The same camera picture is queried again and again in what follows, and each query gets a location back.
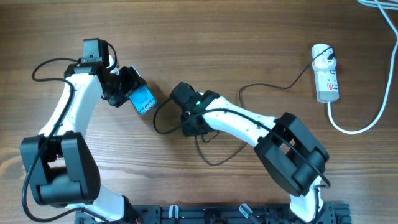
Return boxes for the light blue Galaxy smartphone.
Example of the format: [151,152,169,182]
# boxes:
[129,86,157,114]

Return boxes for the black charger cable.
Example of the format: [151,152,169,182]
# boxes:
[194,45,336,166]

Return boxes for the white cables at corner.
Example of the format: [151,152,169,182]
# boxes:
[356,0,398,11]

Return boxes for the white power strip cord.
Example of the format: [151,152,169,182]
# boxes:
[326,0,398,135]

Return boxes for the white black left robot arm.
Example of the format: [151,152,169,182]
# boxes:
[20,38,146,223]

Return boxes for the black mounting rail base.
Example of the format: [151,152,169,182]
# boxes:
[74,203,352,224]

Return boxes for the white power strip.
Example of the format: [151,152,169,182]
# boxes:
[312,44,340,103]

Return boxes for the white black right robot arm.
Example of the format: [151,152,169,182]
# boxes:
[170,82,330,223]

